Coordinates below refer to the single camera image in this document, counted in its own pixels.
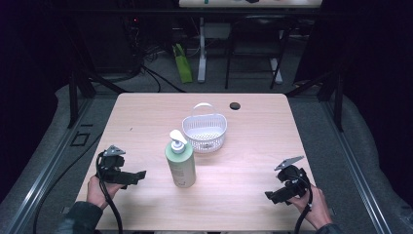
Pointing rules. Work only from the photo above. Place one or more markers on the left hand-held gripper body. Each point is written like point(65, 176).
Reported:
point(112, 161)

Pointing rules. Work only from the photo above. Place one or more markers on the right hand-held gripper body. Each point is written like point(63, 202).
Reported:
point(293, 178)

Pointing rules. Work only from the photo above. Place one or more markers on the person's left hand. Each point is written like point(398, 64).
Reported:
point(97, 193)

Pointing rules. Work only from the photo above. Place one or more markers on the person's right hand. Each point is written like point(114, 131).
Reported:
point(313, 209)

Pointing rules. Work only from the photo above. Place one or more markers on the green pump bottle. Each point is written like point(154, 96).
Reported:
point(180, 162)

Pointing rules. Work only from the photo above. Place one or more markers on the black metal stand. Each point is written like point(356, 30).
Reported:
point(78, 94)
point(334, 97)

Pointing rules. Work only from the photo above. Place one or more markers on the white plastic basket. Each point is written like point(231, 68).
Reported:
point(204, 131)

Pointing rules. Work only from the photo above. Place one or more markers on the black round table grommet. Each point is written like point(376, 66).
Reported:
point(234, 106)

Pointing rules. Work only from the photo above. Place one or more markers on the white desk leg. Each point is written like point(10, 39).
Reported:
point(202, 48)
point(276, 70)

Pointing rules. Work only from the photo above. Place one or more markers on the dark computer case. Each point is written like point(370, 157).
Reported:
point(107, 42)

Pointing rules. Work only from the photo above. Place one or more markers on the green paper bag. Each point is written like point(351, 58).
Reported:
point(182, 65)

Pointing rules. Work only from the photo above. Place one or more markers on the black chair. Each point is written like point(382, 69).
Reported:
point(256, 39)

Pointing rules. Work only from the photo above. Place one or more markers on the light background tabletop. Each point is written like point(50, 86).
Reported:
point(250, 4)

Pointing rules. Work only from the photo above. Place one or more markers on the grey metal floor rail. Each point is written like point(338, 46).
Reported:
point(52, 162)
point(354, 162)

